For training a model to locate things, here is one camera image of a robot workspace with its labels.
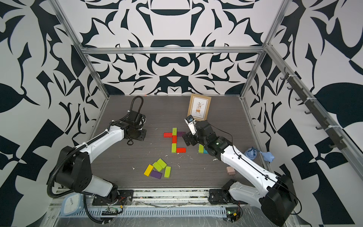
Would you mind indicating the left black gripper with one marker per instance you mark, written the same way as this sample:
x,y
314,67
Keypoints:
x,y
143,136

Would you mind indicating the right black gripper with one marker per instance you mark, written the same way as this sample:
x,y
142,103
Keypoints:
x,y
190,137

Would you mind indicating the purple block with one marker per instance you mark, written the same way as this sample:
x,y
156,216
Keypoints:
x,y
180,133
156,174

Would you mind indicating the lime block bottom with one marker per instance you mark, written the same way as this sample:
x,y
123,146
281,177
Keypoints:
x,y
174,148

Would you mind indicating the yellow block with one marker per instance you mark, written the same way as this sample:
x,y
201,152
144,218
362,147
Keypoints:
x,y
148,170

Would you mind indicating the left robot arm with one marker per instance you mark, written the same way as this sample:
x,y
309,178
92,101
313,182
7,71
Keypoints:
x,y
73,172

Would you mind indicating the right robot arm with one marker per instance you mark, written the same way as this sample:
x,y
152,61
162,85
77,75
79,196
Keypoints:
x,y
274,195

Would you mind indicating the pink beige small box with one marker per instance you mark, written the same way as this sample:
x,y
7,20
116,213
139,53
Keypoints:
x,y
230,170

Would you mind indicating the green circuit board left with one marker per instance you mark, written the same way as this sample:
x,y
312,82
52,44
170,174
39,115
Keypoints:
x,y
112,211

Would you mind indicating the circuit board right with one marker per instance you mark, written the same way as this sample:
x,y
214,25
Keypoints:
x,y
233,214

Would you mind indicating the white blue alarm clock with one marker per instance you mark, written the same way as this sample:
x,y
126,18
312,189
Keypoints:
x,y
72,204

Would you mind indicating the wooden picture frame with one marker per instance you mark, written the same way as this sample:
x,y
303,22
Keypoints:
x,y
199,107

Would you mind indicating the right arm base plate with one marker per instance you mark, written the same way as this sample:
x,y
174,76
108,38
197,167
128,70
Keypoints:
x,y
222,196

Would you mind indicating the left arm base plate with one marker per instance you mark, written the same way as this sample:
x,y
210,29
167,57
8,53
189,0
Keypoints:
x,y
121,197

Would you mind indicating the aluminium front rail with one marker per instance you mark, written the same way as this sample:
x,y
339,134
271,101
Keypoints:
x,y
198,196

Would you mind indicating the white cable duct strip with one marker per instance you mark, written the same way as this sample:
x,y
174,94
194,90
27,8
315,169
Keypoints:
x,y
152,212

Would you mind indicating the wall hook rail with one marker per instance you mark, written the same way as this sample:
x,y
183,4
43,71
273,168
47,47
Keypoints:
x,y
315,108

